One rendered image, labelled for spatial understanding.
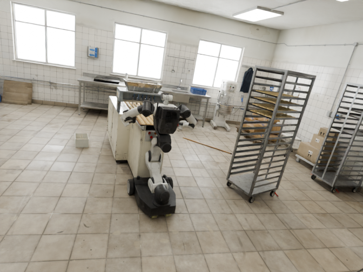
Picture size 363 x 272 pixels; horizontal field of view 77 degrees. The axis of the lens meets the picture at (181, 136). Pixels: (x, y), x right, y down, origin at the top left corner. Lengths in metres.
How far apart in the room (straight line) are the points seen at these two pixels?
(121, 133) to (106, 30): 3.72
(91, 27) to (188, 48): 2.58
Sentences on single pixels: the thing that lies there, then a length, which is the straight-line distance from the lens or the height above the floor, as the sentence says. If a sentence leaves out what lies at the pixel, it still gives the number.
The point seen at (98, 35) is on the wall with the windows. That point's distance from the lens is 6.76.
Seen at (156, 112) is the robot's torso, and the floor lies 1.17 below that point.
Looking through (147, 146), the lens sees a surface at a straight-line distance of 2.98.
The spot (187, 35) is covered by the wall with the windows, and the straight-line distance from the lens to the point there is 6.90.
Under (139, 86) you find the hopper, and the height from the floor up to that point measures 1.27.
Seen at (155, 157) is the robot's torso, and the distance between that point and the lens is 2.90.
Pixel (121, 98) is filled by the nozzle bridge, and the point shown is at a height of 1.07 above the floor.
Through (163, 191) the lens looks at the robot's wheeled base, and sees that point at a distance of 2.59.
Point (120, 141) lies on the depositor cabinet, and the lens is 3.64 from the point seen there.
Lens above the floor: 1.75
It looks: 18 degrees down
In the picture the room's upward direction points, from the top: 10 degrees clockwise
